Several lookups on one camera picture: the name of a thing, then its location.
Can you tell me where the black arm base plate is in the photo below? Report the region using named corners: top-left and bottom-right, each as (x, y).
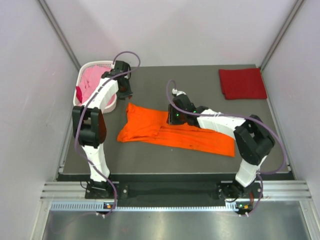
top-left (84, 178), bottom-right (263, 201)

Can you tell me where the folded red t shirt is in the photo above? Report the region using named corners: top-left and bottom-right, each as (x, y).
top-left (218, 68), bottom-right (267, 100)

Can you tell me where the aluminium frame rail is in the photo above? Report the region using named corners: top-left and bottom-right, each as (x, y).
top-left (40, 180), bottom-right (312, 201)

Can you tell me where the pink t shirt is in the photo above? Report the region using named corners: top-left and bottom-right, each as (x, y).
top-left (76, 65), bottom-right (112, 105)

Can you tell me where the dark red cloth in basket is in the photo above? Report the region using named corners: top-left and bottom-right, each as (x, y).
top-left (75, 86), bottom-right (83, 103)

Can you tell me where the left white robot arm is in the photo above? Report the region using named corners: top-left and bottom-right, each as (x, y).
top-left (71, 60), bottom-right (133, 199)

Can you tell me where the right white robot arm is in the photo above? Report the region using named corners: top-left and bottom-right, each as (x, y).
top-left (167, 89), bottom-right (275, 202)

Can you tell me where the white plastic laundry basket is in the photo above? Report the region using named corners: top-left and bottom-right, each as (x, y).
top-left (72, 60), bottom-right (118, 115)

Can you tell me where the grey slotted cable duct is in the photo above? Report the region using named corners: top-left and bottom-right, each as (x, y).
top-left (50, 201), bottom-right (250, 213)

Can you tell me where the orange t shirt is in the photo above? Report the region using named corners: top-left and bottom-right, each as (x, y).
top-left (117, 103), bottom-right (236, 158)

